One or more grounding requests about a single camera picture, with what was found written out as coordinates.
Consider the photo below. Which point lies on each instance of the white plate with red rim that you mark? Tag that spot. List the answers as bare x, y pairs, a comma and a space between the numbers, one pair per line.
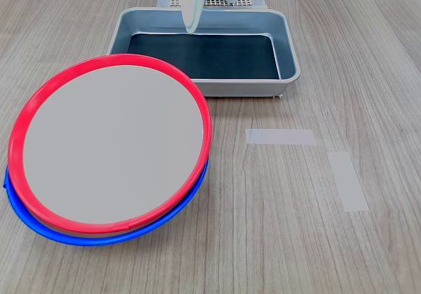
112, 142

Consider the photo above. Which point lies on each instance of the pale tape strip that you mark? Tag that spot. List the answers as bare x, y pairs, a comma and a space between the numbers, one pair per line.
348, 182
279, 137

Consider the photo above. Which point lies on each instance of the steel tray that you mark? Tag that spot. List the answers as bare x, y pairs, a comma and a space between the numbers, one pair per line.
289, 60

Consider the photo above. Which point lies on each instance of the white plate with blue rim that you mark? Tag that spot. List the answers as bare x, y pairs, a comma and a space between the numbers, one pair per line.
92, 242

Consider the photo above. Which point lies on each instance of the black mat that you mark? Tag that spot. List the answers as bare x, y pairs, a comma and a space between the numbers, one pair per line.
204, 57

